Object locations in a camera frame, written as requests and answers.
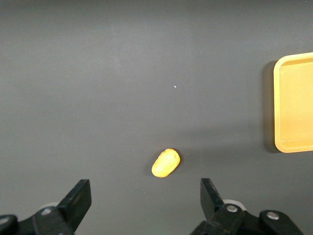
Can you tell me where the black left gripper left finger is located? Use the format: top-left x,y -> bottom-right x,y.
0,179 -> 92,235

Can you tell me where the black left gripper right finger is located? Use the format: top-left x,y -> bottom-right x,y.
189,178 -> 305,235

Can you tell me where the yellow potato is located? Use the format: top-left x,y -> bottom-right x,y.
151,148 -> 181,178

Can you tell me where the yellow plastic tray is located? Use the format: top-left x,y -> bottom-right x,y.
273,52 -> 313,154

